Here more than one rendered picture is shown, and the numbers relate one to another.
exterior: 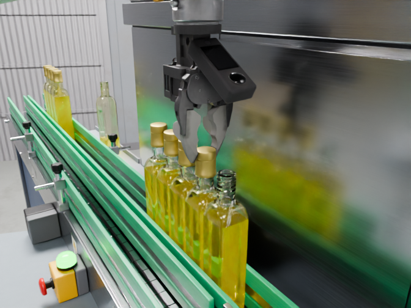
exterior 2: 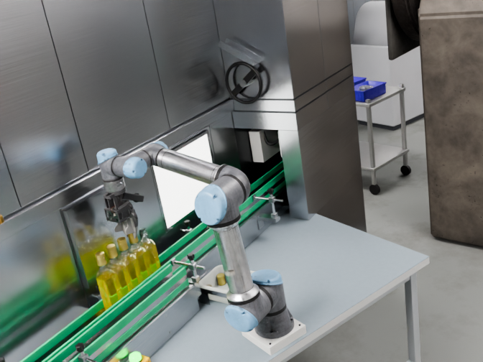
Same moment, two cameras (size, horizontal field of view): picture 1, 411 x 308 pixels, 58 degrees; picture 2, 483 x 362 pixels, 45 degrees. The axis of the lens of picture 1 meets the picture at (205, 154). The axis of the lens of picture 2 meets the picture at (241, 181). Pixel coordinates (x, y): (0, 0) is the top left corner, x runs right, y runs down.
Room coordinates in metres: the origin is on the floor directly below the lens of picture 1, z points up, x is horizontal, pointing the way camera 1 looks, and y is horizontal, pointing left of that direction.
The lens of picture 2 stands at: (0.85, 2.09, 2.13)
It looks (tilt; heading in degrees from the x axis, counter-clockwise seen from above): 22 degrees down; 250
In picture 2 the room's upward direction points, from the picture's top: 10 degrees counter-clockwise
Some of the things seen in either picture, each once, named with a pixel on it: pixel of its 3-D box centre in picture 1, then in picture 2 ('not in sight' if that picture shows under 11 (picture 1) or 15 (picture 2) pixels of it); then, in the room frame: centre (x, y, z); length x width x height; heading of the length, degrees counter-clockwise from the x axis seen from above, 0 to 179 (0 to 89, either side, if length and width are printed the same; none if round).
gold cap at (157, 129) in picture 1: (159, 134); (100, 258); (0.71, 0.09, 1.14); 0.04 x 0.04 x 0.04
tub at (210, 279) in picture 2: not in sight; (230, 286); (0.23, 0.05, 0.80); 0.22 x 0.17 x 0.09; 123
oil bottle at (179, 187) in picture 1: (189, 226); (131, 277); (0.61, 0.03, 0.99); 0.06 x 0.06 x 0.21; 33
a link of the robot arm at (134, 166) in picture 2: not in sight; (132, 165); (0.51, 0.09, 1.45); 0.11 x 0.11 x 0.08; 33
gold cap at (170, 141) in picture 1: (172, 142); (111, 251); (0.66, 0.06, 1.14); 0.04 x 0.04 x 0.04
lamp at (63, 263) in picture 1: (66, 259); (135, 357); (0.71, 0.32, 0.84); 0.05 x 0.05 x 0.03
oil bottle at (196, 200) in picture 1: (205, 240); (141, 270); (0.56, 0.00, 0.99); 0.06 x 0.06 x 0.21; 33
